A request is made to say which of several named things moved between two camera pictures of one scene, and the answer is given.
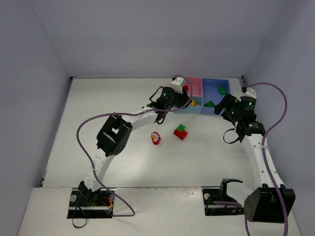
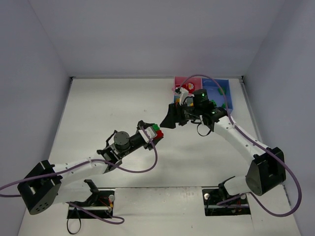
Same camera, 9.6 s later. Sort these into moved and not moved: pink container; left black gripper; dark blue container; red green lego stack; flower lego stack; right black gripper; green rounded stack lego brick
Moved: right black gripper; flower lego stack; red green lego stack; left black gripper
Not moved: green rounded stack lego brick; pink container; dark blue container
